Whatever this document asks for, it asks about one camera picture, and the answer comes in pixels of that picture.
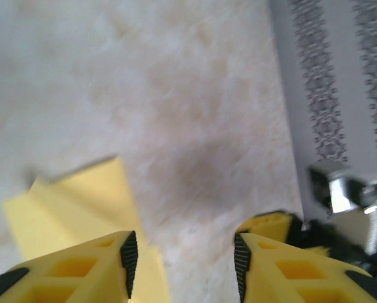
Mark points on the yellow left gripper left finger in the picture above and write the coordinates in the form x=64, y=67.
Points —
x=65, y=277

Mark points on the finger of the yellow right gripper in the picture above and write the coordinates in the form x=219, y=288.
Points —
x=322, y=251
x=267, y=222

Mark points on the yellow cloth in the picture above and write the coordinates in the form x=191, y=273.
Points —
x=65, y=214

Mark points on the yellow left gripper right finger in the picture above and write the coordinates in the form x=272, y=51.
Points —
x=302, y=277

